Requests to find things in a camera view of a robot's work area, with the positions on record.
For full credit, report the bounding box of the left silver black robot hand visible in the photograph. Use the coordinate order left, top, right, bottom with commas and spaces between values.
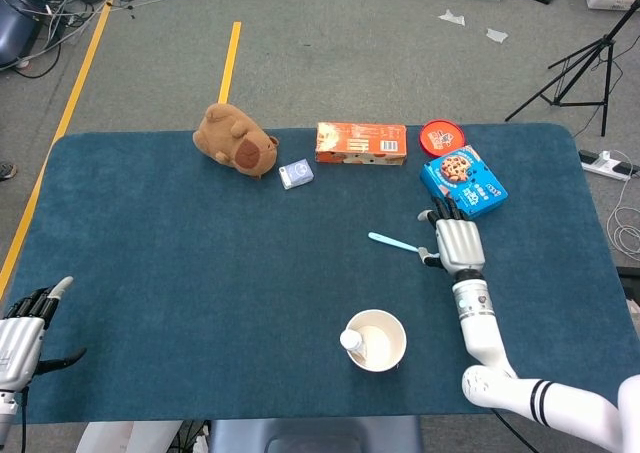
0, 275, 87, 393

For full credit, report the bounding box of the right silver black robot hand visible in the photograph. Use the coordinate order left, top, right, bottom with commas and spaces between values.
417, 195, 487, 276

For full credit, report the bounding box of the light blue toothbrush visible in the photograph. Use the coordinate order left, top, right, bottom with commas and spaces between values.
367, 231, 441, 260

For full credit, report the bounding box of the white paper cup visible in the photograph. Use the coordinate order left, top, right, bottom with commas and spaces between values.
343, 309, 408, 373

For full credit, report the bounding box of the white toothpaste tube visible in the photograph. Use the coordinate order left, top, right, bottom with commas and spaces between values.
339, 328, 371, 367

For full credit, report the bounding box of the blue cookie box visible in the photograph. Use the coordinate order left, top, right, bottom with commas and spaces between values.
419, 144, 509, 220

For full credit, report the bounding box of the orange biscuit box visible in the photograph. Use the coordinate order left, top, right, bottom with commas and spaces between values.
314, 121, 408, 168

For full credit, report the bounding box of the small grey-blue card box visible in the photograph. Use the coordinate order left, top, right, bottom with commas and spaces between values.
278, 158, 316, 191

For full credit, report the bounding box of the red round lid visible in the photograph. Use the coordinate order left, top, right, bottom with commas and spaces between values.
418, 119, 466, 158

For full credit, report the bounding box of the white robot body shell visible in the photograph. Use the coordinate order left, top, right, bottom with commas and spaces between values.
74, 421, 184, 453

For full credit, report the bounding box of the white power strip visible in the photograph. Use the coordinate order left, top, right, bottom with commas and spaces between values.
578, 148, 640, 182

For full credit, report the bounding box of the dark blue table mat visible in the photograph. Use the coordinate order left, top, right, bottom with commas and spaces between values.
9, 123, 636, 424

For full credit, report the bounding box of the blue grey seat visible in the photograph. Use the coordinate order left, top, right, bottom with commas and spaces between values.
207, 416, 425, 453

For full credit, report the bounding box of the black tripod stand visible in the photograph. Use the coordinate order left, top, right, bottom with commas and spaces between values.
504, 0, 640, 138

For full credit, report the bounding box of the brown capybara plush toy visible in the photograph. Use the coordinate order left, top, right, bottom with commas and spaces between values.
192, 102, 280, 180

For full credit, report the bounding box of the long yellow floor tape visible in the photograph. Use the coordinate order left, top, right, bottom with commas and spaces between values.
0, 0, 112, 299

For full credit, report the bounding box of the short yellow floor tape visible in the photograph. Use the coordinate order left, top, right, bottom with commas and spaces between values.
218, 21, 243, 105

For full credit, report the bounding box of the dark blue machine base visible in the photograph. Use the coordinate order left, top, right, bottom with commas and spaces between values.
0, 0, 51, 67

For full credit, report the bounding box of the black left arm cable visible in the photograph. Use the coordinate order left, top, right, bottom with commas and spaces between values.
19, 389, 29, 453

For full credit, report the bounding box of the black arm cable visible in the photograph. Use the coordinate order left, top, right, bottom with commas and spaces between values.
19, 389, 29, 453
492, 407, 539, 453

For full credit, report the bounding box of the white coiled cable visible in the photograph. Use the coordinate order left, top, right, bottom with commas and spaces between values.
605, 150, 640, 257

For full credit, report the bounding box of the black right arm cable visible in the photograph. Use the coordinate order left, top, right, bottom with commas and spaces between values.
492, 407, 539, 453

